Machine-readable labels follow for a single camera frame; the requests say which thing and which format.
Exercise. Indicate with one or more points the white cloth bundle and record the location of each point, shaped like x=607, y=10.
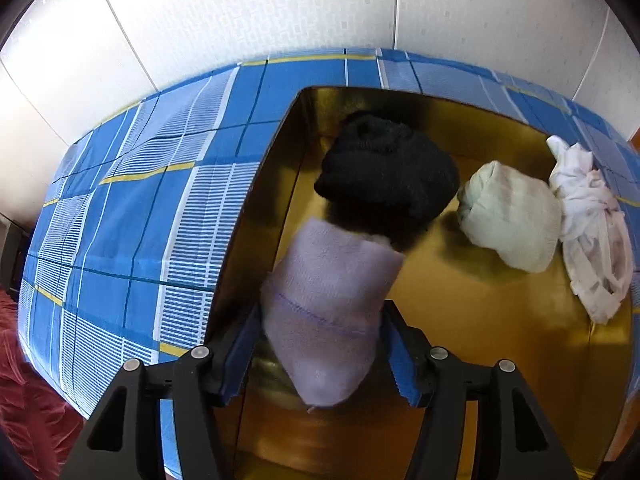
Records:
x=590, y=240

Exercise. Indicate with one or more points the blue plaid blanket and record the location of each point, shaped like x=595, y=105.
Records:
x=150, y=210

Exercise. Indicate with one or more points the purple cloth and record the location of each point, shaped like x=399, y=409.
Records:
x=325, y=310

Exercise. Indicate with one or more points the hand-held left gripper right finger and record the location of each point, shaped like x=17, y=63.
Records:
x=400, y=360

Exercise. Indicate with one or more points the red quilt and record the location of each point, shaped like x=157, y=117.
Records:
x=30, y=410

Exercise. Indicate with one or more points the light green cloth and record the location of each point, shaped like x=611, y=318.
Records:
x=510, y=220

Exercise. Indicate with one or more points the gold tray box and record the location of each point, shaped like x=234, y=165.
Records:
x=475, y=335

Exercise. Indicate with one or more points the black cloth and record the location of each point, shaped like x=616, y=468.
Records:
x=390, y=170

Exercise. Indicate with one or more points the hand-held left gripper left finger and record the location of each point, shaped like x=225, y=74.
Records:
x=240, y=355

